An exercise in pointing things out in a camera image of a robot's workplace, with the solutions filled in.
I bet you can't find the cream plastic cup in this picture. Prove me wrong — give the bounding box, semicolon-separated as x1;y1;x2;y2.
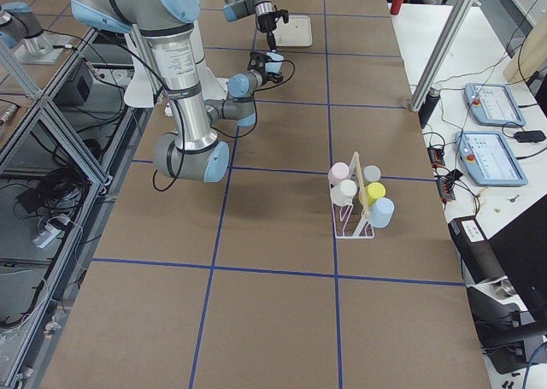
330;180;358;207

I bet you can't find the black monitor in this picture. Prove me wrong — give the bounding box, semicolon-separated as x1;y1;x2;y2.
490;197;547;320

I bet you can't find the far teach pendant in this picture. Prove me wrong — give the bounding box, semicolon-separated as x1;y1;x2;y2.
464;83;526;127

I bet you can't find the cream plastic tray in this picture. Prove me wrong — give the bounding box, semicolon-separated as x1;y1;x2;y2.
273;15;313;47

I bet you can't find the white camera mast base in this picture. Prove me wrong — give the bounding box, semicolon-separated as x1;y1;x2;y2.
110;0;226;119

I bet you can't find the black camera cable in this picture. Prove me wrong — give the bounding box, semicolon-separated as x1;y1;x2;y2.
151;57;297;192

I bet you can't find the grey plastic cup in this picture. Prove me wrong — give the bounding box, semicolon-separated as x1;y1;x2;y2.
362;165;381;183

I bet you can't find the black water bottle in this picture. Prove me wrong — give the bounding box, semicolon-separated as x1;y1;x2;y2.
418;83;442;129

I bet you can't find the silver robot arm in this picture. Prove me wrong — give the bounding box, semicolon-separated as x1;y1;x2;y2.
223;0;288;52
70;0;289;183

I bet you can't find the aluminium frame post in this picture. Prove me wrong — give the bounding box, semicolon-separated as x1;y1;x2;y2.
409;0;474;112

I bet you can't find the light blue plastic cup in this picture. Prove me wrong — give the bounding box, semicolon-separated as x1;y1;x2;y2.
369;197;395;228

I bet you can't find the black power adapter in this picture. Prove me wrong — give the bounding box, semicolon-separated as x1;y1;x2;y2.
514;130;546;144

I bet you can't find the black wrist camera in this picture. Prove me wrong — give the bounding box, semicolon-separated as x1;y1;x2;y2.
273;9;290;24
247;51;269;71

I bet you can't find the pink plastic cup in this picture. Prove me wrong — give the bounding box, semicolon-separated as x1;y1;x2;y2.
327;162;350;186

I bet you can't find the white cup drying rack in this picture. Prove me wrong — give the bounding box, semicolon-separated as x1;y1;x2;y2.
328;151;375;239

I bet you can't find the teach pendant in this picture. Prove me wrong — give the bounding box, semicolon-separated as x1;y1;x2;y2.
455;131;528;187
464;83;526;127

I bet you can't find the yellow plastic cup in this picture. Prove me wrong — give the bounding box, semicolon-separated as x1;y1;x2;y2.
359;182;386;207

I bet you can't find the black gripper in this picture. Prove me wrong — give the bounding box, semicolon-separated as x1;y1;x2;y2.
257;51;284;85
257;12;279;51

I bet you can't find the near teach pendant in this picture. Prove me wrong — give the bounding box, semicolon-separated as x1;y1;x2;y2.
455;131;528;187

